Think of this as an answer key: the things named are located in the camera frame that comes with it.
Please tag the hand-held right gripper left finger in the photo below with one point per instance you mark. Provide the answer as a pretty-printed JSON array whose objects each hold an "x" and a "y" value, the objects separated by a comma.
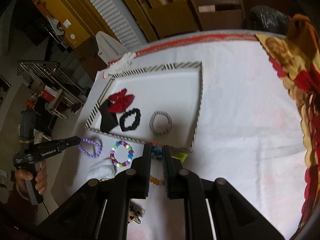
[{"x": 147, "y": 171}]

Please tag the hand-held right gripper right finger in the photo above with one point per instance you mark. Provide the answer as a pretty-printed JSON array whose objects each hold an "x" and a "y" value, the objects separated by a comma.
[{"x": 166, "y": 171}]

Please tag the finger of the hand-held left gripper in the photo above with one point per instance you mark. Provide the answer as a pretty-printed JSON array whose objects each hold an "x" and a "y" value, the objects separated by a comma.
[{"x": 71, "y": 142}]

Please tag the black cloth pouch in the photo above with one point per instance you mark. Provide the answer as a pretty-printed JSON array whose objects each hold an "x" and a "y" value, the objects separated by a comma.
[{"x": 108, "y": 118}]

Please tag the black scrunchie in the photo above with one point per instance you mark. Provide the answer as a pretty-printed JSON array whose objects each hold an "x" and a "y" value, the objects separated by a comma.
[{"x": 128, "y": 127}]

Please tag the red shiny bow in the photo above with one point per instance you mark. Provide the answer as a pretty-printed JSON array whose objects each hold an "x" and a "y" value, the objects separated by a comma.
[{"x": 121, "y": 101}]

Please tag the striped shallow tray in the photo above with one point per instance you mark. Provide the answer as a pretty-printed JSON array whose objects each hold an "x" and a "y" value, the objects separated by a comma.
[{"x": 170, "y": 97}]

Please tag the person's left forearm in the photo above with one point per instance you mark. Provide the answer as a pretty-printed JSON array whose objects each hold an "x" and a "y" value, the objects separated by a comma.
[{"x": 18, "y": 212}]

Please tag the person's left hand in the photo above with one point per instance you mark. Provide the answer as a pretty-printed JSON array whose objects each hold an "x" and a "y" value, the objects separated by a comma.
[{"x": 41, "y": 180}]

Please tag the white fluffy scrunchie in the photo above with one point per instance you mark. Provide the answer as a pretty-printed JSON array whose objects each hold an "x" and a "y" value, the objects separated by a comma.
[{"x": 103, "y": 170}]

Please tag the red box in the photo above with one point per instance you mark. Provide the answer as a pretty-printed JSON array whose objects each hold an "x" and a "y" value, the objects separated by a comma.
[{"x": 47, "y": 93}]

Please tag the metal rack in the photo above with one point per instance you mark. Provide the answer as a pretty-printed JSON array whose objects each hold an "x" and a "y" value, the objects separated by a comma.
[{"x": 50, "y": 82}]

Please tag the white glove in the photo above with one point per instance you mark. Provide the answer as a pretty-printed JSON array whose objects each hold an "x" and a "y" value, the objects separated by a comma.
[{"x": 122, "y": 63}]

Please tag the white jacket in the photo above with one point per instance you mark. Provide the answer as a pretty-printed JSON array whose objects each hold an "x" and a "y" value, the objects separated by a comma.
[{"x": 108, "y": 46}]

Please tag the white louvered door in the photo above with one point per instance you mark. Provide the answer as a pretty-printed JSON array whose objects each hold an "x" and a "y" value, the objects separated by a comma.
[{"x": 110, "y": 12}]

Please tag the orange patterned blanket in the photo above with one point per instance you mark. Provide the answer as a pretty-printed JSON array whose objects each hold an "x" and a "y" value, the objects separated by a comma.
[{"x": 300, "y": 80}]

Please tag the wooden chair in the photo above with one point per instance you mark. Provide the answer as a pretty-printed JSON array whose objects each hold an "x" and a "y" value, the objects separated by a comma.
[{"x": 215, "y": 10}]

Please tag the black plastic bag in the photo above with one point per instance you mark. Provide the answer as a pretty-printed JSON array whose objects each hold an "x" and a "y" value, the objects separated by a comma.
[{"x": 268, "y": 18}]

